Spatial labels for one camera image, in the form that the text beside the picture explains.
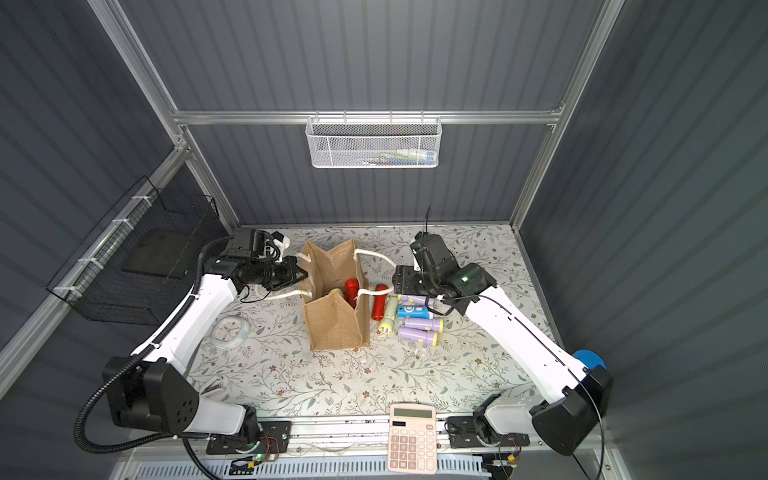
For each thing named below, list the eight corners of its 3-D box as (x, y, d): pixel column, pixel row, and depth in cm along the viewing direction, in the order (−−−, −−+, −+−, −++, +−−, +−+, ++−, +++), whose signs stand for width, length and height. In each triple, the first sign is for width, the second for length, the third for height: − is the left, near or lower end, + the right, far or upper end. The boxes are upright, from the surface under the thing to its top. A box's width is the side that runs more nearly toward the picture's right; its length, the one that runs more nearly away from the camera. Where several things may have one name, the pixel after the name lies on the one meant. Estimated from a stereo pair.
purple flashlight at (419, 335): (396, 339, 92) (397, 334, 89) (399, 328, 94) (400, 323, 91) (436, 349, 90) (437, 344, 87) (438, 338, 92) (439, 333, 89)
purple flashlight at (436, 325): (403, 328, 94) (404, 322, 91) (405, 319, 96) (406, 312, 93) (442, 335, 93) (444, 329, 89) (443, 326, 95) (445, 320, 91)
